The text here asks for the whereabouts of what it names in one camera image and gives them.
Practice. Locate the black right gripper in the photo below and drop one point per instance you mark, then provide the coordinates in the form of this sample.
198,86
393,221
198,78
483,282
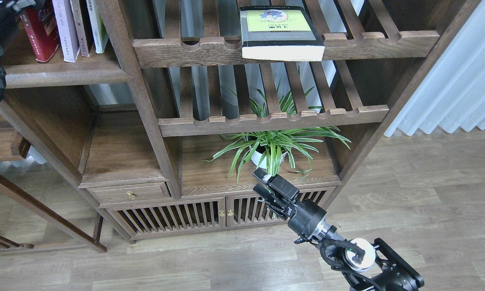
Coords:
306,218

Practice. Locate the green and black book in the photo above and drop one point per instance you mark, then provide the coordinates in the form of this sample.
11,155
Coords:
279,33

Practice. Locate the white lavender book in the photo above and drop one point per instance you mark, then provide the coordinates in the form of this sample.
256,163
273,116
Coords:
67,30

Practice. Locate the red cover book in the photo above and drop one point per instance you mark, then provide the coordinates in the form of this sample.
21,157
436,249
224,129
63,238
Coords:
41,28

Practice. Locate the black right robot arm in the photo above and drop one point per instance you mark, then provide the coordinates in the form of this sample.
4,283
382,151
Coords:
366,266

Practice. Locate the white plant pot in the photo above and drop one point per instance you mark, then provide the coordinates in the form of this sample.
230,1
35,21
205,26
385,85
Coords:
259,158

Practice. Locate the green spider plant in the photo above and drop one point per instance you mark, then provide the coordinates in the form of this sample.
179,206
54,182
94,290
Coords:
279,144

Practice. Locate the brass drawer knob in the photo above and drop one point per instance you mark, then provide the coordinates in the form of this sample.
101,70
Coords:
131,195

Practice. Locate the dark wooden bookshelf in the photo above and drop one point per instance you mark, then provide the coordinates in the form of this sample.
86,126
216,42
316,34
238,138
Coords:
144,115

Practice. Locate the white curtain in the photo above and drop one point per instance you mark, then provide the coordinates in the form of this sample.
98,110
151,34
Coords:
452,96

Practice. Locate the white green upright book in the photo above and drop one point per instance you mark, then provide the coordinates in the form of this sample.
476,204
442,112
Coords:
100,34

